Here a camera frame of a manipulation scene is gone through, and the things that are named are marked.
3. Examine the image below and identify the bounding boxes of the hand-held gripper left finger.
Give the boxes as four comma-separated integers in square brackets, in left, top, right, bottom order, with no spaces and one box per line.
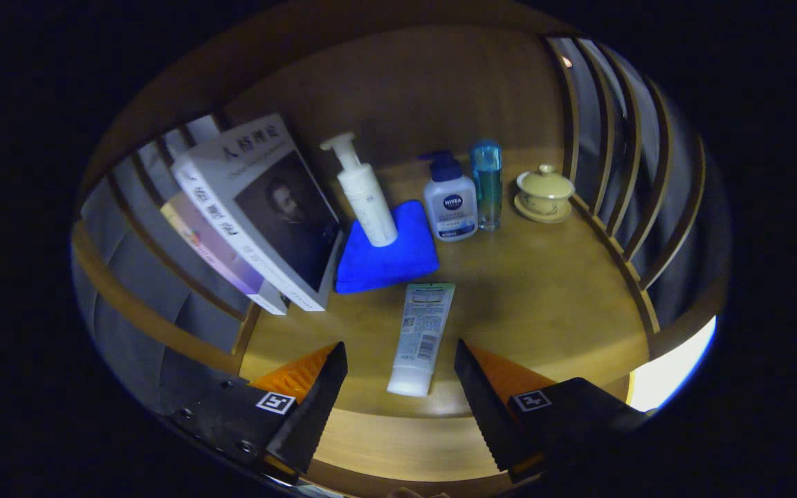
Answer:
[167,341,349,485]

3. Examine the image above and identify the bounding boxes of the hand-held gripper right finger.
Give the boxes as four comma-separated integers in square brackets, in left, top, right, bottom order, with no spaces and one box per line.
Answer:
[454,339,652,485]

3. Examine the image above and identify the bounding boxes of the wooden drawer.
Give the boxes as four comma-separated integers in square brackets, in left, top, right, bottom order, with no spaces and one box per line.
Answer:
[305,407,510,493]

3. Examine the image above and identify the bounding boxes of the white tube green end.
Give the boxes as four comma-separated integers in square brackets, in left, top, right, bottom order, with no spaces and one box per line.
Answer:
[386,282,457,398]

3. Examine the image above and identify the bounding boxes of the wooden countertop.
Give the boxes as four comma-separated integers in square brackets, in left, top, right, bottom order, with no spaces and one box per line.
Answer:
[239,145,652,419]

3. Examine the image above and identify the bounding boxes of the wooden cabinet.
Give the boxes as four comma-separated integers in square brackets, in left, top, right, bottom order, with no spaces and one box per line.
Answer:
[70,0,731,388]

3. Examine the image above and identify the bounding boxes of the blue folded cloth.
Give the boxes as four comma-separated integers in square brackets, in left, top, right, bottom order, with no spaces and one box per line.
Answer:
[333,200,441,295]

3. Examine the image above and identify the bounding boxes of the thin purple book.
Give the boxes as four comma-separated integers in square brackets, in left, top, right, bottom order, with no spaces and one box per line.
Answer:
[160,192,288,316]

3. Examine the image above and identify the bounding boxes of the white flat board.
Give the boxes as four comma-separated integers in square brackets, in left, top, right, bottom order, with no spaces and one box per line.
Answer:
[625,315,717,414]

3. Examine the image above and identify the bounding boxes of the yellow saucer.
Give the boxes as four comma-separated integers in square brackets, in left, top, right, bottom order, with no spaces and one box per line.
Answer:
[513,194,574,224]

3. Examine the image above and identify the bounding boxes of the white bottle blue cap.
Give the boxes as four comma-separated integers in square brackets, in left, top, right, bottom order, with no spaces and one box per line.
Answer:
[418,150,479,242]

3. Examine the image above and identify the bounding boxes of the white pump bottle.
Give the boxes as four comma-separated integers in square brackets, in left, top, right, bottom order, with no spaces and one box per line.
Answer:
[320,132,399,248]

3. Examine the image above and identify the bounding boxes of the black backdrop cloth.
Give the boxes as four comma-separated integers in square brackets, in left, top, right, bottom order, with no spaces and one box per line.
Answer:
[73,41,728,416]

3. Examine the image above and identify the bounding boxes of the slim teal bottle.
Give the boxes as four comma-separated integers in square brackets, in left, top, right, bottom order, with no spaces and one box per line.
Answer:
[469,140,504,232]

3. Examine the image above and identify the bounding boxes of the yellow lidded teacup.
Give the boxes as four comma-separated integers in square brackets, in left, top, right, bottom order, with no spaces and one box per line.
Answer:
[516,164,576,216]

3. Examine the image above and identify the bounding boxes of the thick white book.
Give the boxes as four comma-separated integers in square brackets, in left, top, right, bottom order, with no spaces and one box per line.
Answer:
[170,113,344,312]

